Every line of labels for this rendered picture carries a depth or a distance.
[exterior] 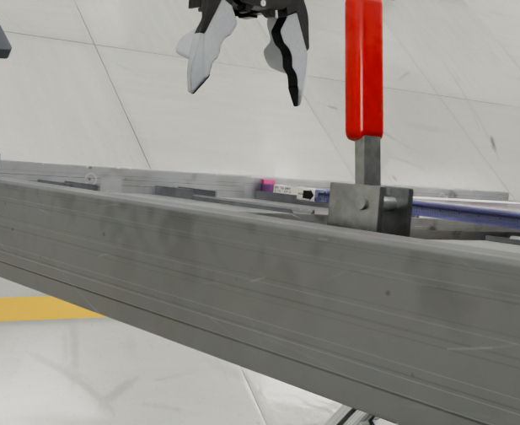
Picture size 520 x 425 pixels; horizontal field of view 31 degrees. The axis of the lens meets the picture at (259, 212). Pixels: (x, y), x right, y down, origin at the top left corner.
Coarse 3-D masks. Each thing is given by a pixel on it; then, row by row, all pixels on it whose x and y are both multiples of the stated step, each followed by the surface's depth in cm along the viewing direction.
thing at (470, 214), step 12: (324, 192) 83; (420, 204) 74; (432, 204) 73; (444, 204) 72; (432, 216) 73; (444, 216) 72; (456, 216) 71; (468, 216) 70; (480, 216) 69; (492, 216) 68; (504, 216) 68; (516, 216) 67; (516, 228) 67
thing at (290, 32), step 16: (288, 16) 95; (272, 32) 95; (288, 32) 95; (272, 48) 99; (288, 48) 95; (304, 48) 96; (272, 64) 100; (288, 64) 96; (304, 64) 96; (288, 80) 97; (304, 80) 97
